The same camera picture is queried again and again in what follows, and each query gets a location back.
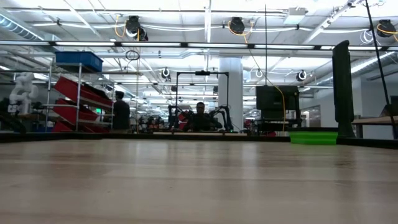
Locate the black table edge rail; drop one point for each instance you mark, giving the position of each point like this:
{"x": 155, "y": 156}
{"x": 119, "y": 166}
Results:
{"x": 62, "y": 137}

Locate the blue plastic bin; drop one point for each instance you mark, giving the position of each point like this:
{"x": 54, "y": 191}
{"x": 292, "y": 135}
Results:
{"x": 79, "y": 60}

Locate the thin black vertical pole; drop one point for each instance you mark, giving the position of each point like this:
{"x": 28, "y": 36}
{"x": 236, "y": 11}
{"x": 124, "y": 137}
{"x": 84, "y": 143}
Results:
{"x": 265, "y": 46}

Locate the red shelf bin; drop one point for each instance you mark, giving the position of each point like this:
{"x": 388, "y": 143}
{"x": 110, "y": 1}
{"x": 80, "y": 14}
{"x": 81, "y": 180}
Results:
{"x": 70, "y": 88}
{"x": 68, "y": 112}
{"x": 62, "y": 127}

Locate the long ceiling light bar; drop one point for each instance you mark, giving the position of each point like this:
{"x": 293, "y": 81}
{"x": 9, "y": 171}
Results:
{"x": 217, "y": 45}

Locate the black monitor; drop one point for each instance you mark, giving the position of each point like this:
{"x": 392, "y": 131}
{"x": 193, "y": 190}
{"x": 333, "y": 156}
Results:
{"x": 273, "y": 99}

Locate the metal shelf rack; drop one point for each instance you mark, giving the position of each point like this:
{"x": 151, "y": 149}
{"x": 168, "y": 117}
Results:
{"x": 78, "y": 84}

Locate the white building column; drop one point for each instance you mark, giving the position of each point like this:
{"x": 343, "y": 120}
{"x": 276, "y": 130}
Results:
{"x": 231, "y": 93}

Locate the green collapsible container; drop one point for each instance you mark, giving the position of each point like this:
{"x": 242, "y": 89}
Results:
{"x": 311, "y": 138}

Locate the black gantry frame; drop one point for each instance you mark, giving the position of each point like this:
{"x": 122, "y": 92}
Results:
{"x": 202, "y": 73}

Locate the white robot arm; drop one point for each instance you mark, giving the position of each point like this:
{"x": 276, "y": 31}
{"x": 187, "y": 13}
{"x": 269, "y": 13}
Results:
{"x": 23, "y": 90}

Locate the thin black slanted strut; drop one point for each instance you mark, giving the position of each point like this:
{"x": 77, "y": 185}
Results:
{"x": 377, "y": 56}

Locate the wooden side table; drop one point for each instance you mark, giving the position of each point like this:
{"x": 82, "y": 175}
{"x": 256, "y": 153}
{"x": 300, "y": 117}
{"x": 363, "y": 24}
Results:
{"x": 373, "y": 120}

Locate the black upright frame post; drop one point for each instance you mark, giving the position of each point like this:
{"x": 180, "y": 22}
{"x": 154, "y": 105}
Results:
{"x": 343, "y": 93}

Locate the person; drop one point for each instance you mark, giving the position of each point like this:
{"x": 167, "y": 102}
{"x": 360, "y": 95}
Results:
{"x": 120, "y": 113}
{"x": 200, "y": 119}

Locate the black background robot arm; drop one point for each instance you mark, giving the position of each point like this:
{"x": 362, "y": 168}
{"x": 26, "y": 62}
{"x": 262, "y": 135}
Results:
{"x": 171, "y": 116}
{"x": 225, "y": 115}

